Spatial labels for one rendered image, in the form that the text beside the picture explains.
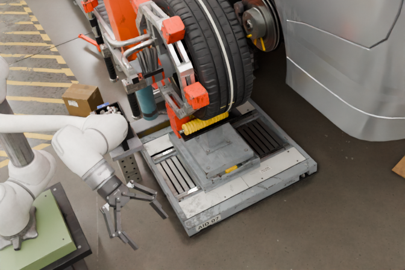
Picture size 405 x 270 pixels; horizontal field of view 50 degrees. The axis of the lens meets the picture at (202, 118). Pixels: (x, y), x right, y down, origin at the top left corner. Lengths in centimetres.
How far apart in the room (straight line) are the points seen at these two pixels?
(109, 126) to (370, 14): 89
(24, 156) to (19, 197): 19
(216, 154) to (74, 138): 124
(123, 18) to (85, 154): 124
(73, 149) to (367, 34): 97
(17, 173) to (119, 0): 101
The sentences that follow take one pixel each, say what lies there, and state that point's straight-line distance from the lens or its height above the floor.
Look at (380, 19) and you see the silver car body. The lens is 144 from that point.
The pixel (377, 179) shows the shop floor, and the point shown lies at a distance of 266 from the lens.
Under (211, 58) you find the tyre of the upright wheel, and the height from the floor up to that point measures 99.
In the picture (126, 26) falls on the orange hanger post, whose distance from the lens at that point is 248.
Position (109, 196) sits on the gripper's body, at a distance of 138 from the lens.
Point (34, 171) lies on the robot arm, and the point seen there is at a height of 64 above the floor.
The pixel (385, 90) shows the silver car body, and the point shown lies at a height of 103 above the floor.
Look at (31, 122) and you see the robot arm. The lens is 156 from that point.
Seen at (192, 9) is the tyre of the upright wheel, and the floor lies 115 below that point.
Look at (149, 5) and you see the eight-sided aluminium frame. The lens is 204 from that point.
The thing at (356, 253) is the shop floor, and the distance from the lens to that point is 236.
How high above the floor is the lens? 200
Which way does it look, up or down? 41 degrees down
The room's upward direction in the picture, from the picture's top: 10 degrees counter-clockwise
